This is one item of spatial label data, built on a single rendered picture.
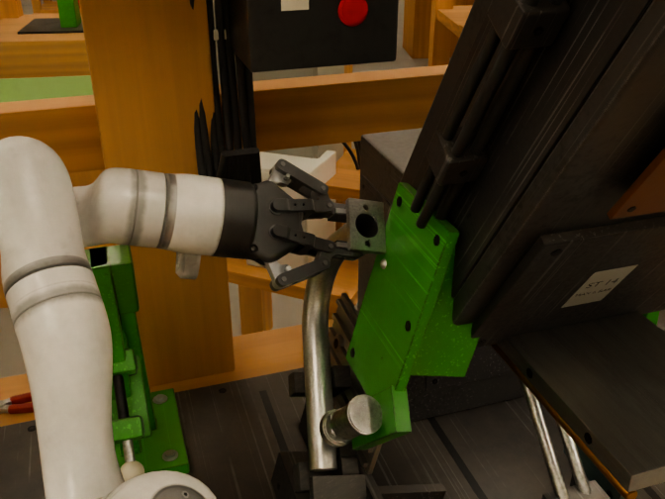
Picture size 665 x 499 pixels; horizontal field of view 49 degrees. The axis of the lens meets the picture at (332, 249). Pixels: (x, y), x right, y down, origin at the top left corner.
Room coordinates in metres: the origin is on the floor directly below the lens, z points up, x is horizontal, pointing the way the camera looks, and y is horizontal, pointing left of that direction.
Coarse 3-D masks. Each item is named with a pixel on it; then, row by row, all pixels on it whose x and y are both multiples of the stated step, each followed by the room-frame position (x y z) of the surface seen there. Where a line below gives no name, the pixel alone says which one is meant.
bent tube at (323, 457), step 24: (360, 216) 0.68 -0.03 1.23; (360, 240) 0.65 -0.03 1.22; (384, 240) 0.66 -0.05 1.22; (336, 264) 0.70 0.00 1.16; (312, 288) 0.71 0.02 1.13; (312, 312) 0.70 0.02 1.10; (312, 336) 0.68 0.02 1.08; (312, 360) 0.66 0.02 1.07; (312, 384) 0.64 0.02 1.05; (312, 408) 0.62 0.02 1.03; (312, 432) 0.60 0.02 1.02; (312, 456) 0.58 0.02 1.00
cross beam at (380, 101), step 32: (256, 96) 0.99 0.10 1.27; (288, 96) 1.00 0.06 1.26; (320, 96) 1.01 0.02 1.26; (352, 96) 1.03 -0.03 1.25; (384, 96) 1.04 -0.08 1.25; (416, 96) 1.06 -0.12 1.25; (0, 128) 0.88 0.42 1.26; (32, 128) 0.90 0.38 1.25; (64, 128) 0.91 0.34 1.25; (96, 128) 0.92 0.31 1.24; (256, 128) 0.98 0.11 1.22; (288, 128) 1.00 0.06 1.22; (320, 128) 1.01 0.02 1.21; (352, 128) 1.03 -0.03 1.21; (384, 128) 1.04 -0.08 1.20; (416, 128) 1.06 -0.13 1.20; (64, 160) 0.91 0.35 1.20; (96, 160) 0.92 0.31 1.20
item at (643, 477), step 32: (608, 320) 0.64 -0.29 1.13; (640, 320) 0.64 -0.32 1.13; (512, 352) 0.60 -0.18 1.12; (544, 352) 0.58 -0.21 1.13; (576, 352) 0.58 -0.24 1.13; (608, 352) 0.58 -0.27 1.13; (640, 352) 0.58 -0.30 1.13; (544, 384) 0.54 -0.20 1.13; (576, 384) 0.54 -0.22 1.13; (608, 384) 0.54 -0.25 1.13; (640, 384) 0.54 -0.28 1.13; (576, 416) 0.49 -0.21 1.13; (608, 416) 0.49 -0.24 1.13; (640, 416) 0.49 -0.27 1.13; (608, 448) 0.45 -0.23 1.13; (640, 448) 0.45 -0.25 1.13; (640, 480) 0.43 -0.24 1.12
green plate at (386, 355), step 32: (416, 192) 0.65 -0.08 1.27; (448, 224) 0.58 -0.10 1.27; (384, 256) 0.65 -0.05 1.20; (416, 256) 0.60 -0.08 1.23; (448, 256) 0.56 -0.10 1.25; (384, 288) 0.63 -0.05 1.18; (416, 288) 0.58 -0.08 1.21; (448, 288) 0.58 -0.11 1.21; (384, 320) 0.61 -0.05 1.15; (416, 320) 0.56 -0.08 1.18; (448, 320) 0.58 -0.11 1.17; (352, 352) 0.64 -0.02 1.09; (384, 352) 0.59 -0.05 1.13; (416, 352) 0.56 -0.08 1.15; (448, 352) 0.58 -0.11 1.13; (384, 384) 0.57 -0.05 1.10
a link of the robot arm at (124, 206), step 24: (120, 168) 0.61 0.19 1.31; (96, 192) 0.59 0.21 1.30; (120, 192) 0.58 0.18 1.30; (144, 192) 0.59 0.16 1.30; (96, 216) 0.58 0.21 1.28; (120, 216) 0.57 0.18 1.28; (144, 216) 0.58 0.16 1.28; (96, 240) 0.58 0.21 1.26; (120, 240) 0.58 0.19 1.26; (144, 240) 0.58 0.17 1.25
